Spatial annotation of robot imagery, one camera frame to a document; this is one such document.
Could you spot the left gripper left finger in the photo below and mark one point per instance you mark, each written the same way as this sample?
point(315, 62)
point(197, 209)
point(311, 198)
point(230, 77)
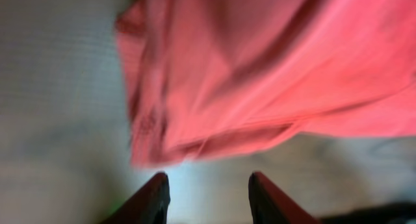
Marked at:
point(149, 205)

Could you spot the red soccer t-shirt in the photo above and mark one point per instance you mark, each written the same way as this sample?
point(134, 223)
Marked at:
point(212, 78)

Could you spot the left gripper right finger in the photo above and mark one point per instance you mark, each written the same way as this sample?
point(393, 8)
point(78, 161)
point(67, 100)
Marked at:
point(270, 205)

